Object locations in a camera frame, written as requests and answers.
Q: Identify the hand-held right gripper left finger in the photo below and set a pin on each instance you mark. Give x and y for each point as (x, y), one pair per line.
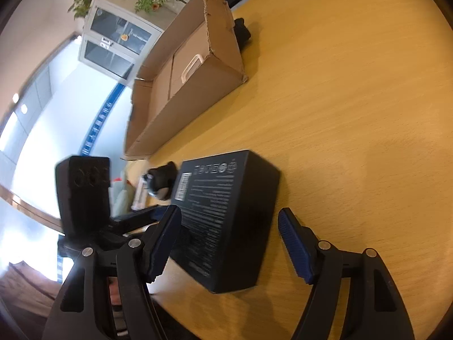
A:
(165, 244)

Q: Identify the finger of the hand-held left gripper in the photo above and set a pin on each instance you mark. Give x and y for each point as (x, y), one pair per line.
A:
(139, 216)

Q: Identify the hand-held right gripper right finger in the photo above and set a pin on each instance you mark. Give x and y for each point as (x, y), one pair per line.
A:
(295, 249)

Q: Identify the small black round device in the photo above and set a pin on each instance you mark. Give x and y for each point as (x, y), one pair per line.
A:
(162, 180)

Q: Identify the black product box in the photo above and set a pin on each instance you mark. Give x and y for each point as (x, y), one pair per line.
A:
(230, 216)

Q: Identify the brown cardboard box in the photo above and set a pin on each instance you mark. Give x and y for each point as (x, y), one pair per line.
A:
(198, 95)

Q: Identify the brown wooden ledge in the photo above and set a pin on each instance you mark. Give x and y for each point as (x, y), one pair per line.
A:
(32, 209)

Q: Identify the round ceiling light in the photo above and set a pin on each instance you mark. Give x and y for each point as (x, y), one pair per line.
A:
(23, 108)
(15, 97)

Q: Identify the grey glass-door cabinet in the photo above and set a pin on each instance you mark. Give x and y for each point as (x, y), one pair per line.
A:
(116, 42)

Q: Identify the black lumpy object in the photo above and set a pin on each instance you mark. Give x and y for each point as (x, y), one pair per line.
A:
(243, 32)

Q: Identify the blue wall banner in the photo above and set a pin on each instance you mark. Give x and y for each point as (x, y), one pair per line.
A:
(101, 120)

